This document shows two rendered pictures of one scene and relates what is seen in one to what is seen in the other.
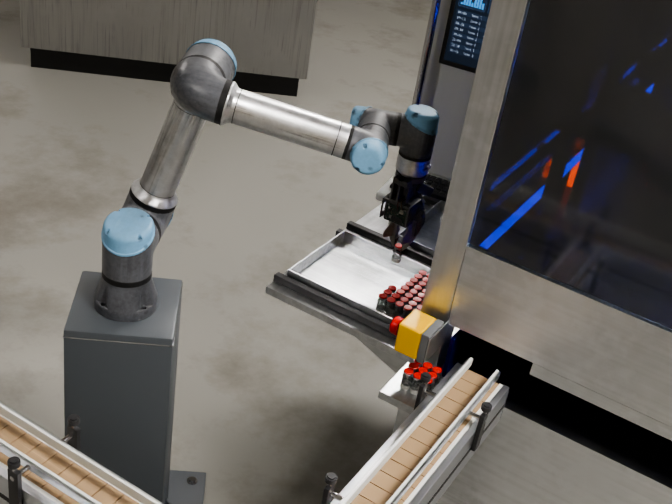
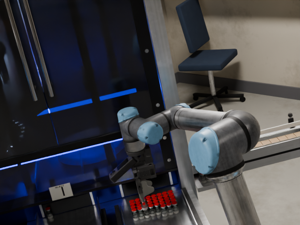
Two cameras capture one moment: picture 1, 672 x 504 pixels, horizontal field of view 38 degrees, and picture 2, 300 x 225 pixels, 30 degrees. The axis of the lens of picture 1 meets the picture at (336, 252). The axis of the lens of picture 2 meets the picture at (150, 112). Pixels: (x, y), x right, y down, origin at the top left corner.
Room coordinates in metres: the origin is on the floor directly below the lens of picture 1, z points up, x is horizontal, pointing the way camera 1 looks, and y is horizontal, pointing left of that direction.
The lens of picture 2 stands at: (2.89, 1.46, 2.05)
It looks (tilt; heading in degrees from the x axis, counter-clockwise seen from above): 21 degrees down; 238
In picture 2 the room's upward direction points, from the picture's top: 12 degrees counter-clockwise
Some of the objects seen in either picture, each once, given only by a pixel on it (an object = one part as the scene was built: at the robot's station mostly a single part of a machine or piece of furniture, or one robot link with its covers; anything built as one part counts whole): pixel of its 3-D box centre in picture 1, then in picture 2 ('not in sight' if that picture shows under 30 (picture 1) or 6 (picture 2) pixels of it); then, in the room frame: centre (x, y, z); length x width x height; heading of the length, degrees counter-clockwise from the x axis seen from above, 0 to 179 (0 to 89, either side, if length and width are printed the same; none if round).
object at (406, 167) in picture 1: (414, 164); (134, 143); (1.99, -0.14, 1.22); 0.08 x 0.08 x 0.05
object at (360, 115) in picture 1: (374, 128); (149, 129); (1.97, -0.04, 1.30); 0.11 x 0.11 x 0.08; 88
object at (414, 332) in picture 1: (418, 335); not in sight; (1.65, -0.20, 1.00); 0.08 x 0.07 x 0.07; 63
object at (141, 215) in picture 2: (405, 293); (154, 209); (1.94, -0.18, 0.90); 0.18 x 0.02 x 0.05; 153
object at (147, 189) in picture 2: (390, 230); (146, 190); (1.99, -0.12, 1.04); 0.06 x 0.03 x 0.09; 153
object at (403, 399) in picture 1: (421, 393); (208, 179); (1.62, -0.23, 0.87); 0.14 x 0.13 x 0.02; 63
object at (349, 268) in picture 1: (374, 281); (158, 222); (1.98, -0.10, 0.90); 0.34 x 0.26 x 0.04; 63
